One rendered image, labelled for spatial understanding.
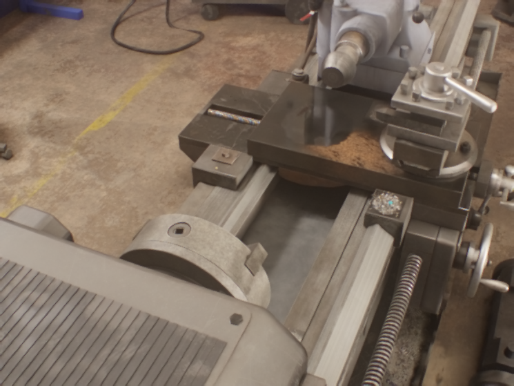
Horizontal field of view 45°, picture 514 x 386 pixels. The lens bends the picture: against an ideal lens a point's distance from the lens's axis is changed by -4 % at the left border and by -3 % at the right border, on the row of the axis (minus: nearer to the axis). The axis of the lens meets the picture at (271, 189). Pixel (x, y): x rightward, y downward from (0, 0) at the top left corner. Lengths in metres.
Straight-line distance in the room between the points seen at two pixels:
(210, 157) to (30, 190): 1.58
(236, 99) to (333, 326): 0.85
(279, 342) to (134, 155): 2.53
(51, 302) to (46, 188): 2.37
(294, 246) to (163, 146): 1.69
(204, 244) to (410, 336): 1.03
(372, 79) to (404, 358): 0.84
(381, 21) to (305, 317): 0.85
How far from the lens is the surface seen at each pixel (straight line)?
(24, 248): 0.84
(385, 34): 1.80
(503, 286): 1.81
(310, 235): 1.68
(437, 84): 1.46
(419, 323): 1.93
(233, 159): 1.66
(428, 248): 1.63
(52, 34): 4.52
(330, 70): 1.59
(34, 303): 0.77
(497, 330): 2.26
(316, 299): 1.38
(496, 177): 1.68
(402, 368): 1.83
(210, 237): 0.98
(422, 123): 1.46
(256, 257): 1.00
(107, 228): 2.82
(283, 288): 1.55
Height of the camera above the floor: 1.90
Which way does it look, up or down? 41 degrees down
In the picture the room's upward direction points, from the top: straight up
